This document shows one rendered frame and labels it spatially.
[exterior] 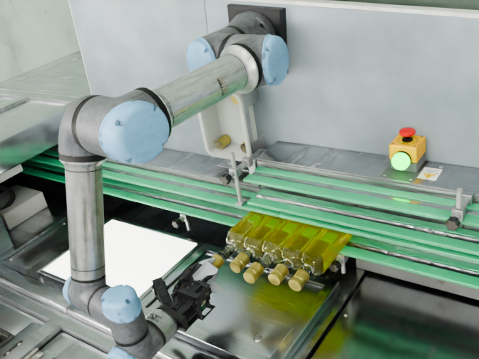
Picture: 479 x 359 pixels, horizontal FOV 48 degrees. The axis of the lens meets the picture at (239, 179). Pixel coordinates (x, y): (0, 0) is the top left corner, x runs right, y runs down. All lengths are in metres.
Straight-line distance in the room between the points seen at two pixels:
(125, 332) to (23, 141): 1.05
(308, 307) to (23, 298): 0.89
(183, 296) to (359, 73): 0.71
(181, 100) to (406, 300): 0.79
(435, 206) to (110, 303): 0.74
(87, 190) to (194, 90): 0.30
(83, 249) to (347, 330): 0.67
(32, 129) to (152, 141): 1.08
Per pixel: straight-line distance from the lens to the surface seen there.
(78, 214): 1.16
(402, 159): 1.35
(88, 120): 1.03
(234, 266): 1.38
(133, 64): 1.91
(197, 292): 1.28
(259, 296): 1.47
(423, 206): 1.30
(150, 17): 1.78
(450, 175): 1.38
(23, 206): 2.22
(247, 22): 1.45
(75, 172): 1.13
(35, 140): 2.06
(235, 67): 1.20
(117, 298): 1.13
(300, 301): 1.44
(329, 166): 1.44
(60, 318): 1.66
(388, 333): 1.40
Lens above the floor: 1.98
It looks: 43 degrees down
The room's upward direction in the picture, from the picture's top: 130 degrees counter-clockwise
